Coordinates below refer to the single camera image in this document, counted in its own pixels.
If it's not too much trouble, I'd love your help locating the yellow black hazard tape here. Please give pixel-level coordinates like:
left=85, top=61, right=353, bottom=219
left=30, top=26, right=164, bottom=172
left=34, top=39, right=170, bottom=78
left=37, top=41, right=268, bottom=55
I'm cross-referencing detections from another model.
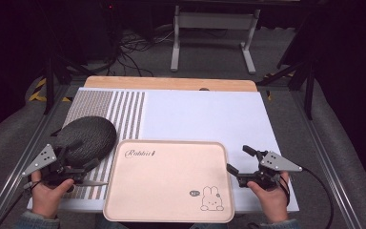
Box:
left=28, top=77, right=73, bottom=103

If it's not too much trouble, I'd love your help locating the thin silver metal piece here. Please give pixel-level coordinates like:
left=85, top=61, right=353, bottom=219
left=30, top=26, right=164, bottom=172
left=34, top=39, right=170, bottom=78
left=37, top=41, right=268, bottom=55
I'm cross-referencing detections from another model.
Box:
left=81, top=179, right=110, bottom=188

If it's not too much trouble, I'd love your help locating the black tripod stand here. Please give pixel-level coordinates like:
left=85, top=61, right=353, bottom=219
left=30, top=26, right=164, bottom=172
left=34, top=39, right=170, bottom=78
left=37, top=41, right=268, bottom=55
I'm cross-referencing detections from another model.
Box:
left=256, top=58, right=316, bottom=121
left=42, top=55, right=92, bottom=116

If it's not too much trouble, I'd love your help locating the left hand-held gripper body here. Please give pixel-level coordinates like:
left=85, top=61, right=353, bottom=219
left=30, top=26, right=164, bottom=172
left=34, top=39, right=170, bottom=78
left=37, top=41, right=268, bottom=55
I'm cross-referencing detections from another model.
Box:
left=21, top=143, right=87, bottom=188

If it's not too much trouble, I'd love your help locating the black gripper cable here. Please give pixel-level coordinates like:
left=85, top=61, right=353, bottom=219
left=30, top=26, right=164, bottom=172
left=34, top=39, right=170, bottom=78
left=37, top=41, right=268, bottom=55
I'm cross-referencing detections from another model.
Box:
left=300, top=166, right=336, bottom=229
left=0, top=179, right=43, bottom=229

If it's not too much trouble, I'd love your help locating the white striped table mat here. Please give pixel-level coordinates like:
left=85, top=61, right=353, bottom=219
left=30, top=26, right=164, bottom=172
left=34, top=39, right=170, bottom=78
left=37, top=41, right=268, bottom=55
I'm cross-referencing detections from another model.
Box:
left=27, top=87, right=300, bottom=214

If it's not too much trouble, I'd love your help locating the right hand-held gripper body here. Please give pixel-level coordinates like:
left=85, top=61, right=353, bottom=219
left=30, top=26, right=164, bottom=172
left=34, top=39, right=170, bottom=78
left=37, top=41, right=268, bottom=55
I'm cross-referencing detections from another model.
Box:
left=237, top=150, right=304, bottom=191

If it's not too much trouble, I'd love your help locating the tangle of black floor cables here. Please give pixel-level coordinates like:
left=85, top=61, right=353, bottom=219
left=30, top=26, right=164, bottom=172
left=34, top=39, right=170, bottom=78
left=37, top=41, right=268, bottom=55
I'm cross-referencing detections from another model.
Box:
left=106, top=28, right=175, bottom=78

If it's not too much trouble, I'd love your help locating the dark woven round mat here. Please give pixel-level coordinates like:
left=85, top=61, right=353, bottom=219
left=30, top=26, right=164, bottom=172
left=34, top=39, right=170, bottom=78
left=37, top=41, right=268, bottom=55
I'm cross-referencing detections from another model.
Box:
left=51, top=115, right=118, bottom=169

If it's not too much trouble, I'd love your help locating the person's left hand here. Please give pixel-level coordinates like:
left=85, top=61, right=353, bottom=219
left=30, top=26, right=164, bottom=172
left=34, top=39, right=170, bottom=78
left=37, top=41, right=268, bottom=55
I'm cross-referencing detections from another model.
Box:
left=30, top=170, right=76, bottom=220

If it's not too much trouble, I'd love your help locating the pink rectangular tray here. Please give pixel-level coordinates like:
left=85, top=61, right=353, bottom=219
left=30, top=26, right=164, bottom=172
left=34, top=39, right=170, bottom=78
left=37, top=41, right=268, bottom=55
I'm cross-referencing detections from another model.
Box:
left=102, top=138, right=235, bottom=223

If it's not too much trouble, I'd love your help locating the white metal stand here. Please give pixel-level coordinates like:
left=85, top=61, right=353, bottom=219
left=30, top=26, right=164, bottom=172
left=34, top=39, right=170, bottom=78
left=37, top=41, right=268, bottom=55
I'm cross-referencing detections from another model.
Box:
left=170, top=4, right=262, bottom=76

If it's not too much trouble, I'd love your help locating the person's right hand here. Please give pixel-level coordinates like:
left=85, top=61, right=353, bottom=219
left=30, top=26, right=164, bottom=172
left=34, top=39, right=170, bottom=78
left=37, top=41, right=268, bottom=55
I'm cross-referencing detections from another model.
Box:
left=246, top=171, right=291, bottom=224

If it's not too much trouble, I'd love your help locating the aluminium rail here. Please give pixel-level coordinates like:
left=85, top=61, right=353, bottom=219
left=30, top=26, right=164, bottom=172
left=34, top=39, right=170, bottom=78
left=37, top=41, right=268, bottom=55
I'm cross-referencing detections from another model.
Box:
left=289, top=90, right=365, bottom=229
left=0, top=85, right=77, bottom=229

